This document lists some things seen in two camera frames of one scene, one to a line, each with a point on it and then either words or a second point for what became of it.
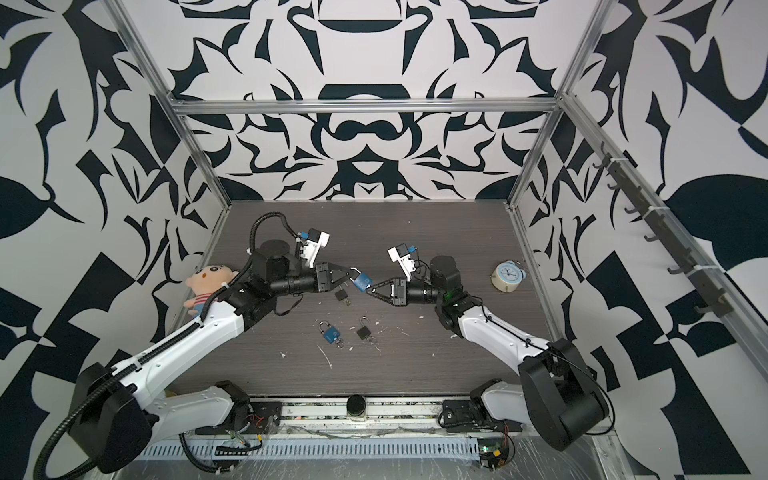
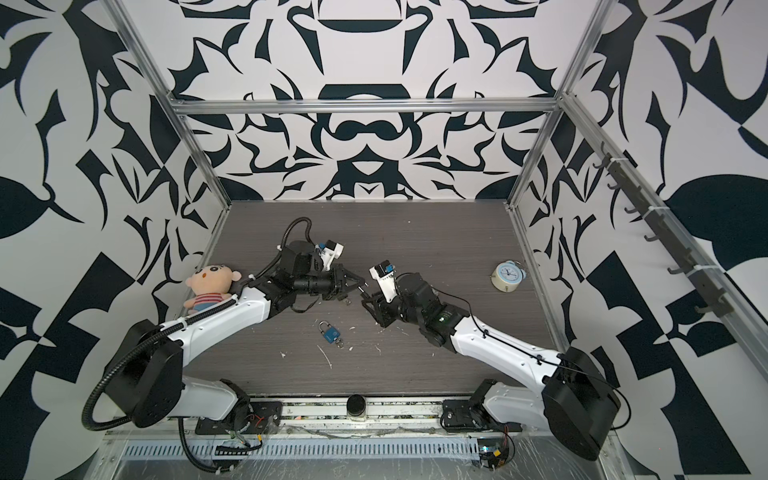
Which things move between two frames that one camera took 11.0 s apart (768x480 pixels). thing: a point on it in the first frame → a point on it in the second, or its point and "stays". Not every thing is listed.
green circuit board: [493, 453] stays
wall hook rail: [656, 215] stays
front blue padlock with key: [330, 334] stays
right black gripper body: [403, 284] → [388, 311]
